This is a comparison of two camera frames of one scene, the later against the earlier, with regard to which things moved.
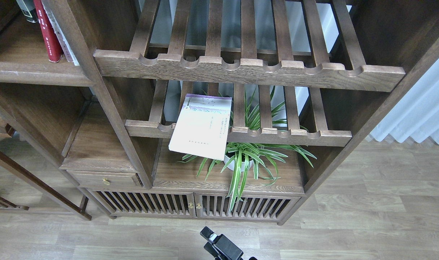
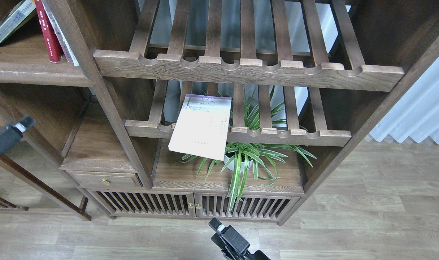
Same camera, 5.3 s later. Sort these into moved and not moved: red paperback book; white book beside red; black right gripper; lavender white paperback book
Moved: black right gripper
Not moved: white book beside red; red paperback book; lavender white paperback book
